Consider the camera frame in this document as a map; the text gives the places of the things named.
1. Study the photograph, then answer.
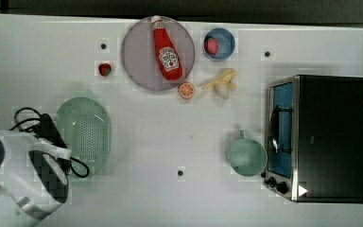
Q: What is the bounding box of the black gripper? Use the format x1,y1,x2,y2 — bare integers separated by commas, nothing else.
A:
37,113,66,148

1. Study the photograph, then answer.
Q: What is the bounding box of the green oval strainer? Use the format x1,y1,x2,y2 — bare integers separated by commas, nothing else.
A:
55,97,112,178

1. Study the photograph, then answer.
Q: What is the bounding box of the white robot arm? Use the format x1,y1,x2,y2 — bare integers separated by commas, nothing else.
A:
0,113,71,219

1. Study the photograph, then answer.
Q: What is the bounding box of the small red toy strawberry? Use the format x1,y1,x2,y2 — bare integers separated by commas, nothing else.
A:
98,63,112,77

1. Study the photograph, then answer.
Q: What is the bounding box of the grey round plate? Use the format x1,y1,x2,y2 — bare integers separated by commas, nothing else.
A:
121,16,195,92

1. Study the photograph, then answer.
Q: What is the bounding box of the red ketchup bottle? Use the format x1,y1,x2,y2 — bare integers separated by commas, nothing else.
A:
150,15,182,80

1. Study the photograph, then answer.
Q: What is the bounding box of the orange slice toy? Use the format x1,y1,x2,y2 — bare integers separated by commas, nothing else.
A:
179,81,195,99

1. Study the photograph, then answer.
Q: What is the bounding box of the yellow peeled toy banana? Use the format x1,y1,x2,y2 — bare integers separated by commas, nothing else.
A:
201,68,237,99

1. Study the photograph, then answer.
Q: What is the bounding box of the pink toy strawberry in bowl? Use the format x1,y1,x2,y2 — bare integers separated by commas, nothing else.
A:
204,38,218,55

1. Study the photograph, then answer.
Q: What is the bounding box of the blue bowl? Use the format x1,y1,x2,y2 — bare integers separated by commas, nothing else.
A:
202,27,235,61

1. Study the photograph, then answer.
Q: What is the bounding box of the green mug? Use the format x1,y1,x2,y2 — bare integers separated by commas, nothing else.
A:
227,130,268,177

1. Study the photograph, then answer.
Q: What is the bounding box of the black toaster oven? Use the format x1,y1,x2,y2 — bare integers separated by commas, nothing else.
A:
261,75,363,204

